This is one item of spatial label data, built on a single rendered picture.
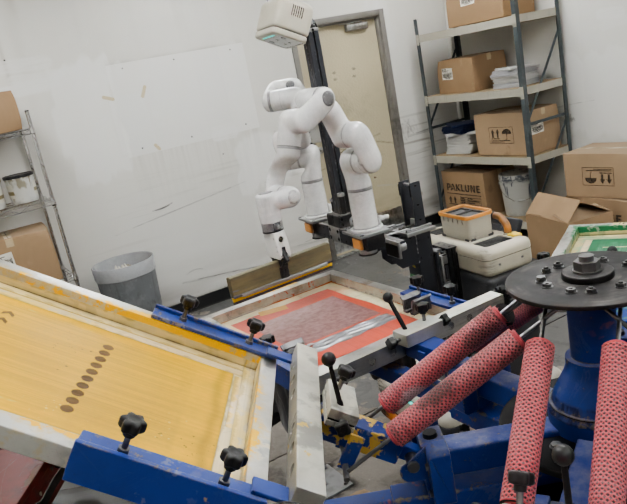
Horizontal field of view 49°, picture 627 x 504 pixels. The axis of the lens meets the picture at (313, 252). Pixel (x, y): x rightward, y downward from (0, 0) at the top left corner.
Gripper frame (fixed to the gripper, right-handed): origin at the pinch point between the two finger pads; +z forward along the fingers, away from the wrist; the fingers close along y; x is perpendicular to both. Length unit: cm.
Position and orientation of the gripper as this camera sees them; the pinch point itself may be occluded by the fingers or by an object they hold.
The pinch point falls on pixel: (282, 271)
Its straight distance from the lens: 243.3
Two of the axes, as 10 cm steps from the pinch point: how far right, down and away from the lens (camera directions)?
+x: -8.4, 3.0, -4.6
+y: -5.1, -1.3, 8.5
